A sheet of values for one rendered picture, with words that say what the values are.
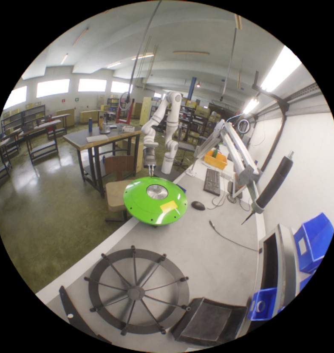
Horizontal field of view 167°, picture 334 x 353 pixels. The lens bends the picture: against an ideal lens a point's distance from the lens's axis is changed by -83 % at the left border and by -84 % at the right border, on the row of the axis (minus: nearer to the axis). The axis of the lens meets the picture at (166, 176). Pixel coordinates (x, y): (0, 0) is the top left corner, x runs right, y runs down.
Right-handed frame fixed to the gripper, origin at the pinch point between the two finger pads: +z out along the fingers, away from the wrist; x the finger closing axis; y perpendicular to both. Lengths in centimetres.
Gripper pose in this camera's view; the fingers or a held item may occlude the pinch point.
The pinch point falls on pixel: (151, 175)
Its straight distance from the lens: 64.9
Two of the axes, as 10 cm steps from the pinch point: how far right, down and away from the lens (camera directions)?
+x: -9.4, 0.0, -3.5
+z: 1.1, 9.5, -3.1
